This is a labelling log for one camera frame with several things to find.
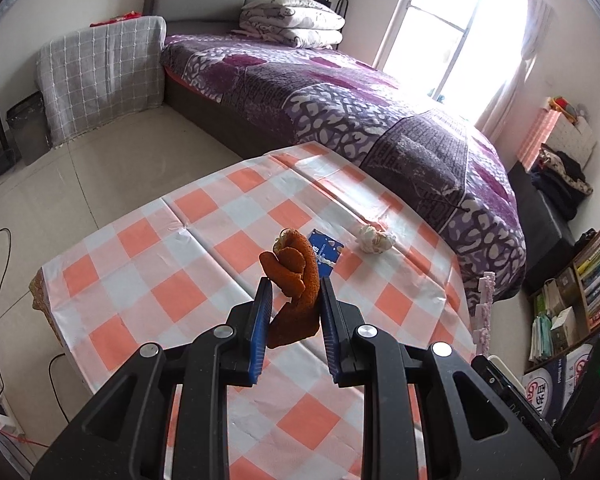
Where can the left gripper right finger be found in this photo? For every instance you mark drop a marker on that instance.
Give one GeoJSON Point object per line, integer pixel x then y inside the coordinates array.
{"type": "Point", "coordinates": [427, 409]}

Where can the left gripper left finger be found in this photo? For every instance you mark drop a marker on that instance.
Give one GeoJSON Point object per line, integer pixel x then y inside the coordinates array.
{"type": "Point", "coordinates": [163, 413]}

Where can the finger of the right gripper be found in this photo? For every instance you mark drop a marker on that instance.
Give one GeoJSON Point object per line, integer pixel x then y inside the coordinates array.
{"type": "Point", "coordinates": [509, 394]}

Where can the orange peel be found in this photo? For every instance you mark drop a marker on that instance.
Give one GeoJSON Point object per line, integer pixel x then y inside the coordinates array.
{"type": "Point", "coordinates": [291, 265]}

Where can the black small trash bin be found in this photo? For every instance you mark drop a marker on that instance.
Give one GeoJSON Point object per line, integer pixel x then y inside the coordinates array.
{"type": "Point", "coordinates": [28, 126]}

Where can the pink lace strip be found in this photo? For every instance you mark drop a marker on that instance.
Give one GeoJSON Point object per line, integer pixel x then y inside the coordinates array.
{"type": "Point", "coordinates": [481, 319]}

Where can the lower Ganten water box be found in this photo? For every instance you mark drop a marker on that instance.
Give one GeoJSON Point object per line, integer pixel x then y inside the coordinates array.
{"type": "Point", "coordinates": [544, 389]}

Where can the ganten water box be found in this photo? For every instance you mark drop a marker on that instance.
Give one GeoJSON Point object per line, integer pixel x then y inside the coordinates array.
{"type": "Point", "coordinates": [575, 364]}
{"type": "Point", "coordinates": [544, 389]}

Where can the upper Ganten water box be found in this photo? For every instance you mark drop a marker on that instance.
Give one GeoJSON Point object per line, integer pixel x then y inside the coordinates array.
{"type": "Point", "coordinates": [575, 364]}

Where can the wooden bookshelf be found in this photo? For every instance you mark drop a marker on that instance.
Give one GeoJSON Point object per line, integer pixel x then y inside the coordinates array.
{"type": "Point", "coordinates": [579, 292]}

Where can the black storage bench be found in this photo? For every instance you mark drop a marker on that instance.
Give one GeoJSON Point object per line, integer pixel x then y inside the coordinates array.
{"type": "Point", "coordinates": [549, 240]}

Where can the crumpled paper ball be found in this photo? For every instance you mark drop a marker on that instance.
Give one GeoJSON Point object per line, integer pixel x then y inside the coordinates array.
{"type": "Point", "coordinates": [374, 239]}

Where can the orange checkered tablecloth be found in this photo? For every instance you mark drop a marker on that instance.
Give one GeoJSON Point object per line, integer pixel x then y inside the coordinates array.
{"type": "Point", "coordinates": [175, 267]}

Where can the pile of clothes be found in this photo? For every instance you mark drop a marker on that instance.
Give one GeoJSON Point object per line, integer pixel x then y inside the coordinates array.
{"type": "Point", "coordinates": [561, 179]}

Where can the purple patterned bedspread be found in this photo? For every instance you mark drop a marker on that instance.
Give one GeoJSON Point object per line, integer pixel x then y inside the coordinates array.
{"type": "Point", "coordinates": [255, 97]}

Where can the pink white drawer cabinet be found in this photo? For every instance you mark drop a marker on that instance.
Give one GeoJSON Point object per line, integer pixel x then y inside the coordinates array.
{"type": "Point", "coordinates": [553, 129]}

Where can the white curtain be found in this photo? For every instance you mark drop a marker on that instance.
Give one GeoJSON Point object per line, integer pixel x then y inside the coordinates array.
{"type": "Point", "coordinates": [494, 118]}

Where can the grey plaid covered furniture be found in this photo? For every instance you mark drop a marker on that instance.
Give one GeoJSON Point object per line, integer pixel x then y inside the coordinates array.
{"type": "Point", "coordinates": [96, 75]}

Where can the folded floral quilt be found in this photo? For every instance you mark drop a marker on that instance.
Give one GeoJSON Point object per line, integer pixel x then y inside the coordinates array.
{"type": "Point", "coordinates": [299, 24]}

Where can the window frame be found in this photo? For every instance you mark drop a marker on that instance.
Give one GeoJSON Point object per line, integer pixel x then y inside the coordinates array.
{"type": "Point", "coordinates": [456, 52]}

